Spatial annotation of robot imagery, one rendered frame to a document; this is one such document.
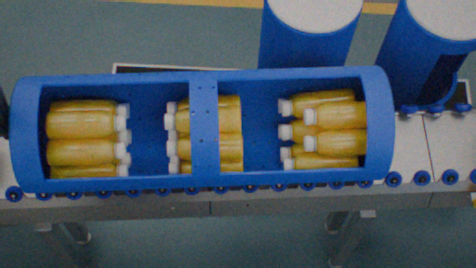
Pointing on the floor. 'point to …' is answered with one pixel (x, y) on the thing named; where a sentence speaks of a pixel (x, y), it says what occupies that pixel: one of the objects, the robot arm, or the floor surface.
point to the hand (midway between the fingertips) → (7, 130)
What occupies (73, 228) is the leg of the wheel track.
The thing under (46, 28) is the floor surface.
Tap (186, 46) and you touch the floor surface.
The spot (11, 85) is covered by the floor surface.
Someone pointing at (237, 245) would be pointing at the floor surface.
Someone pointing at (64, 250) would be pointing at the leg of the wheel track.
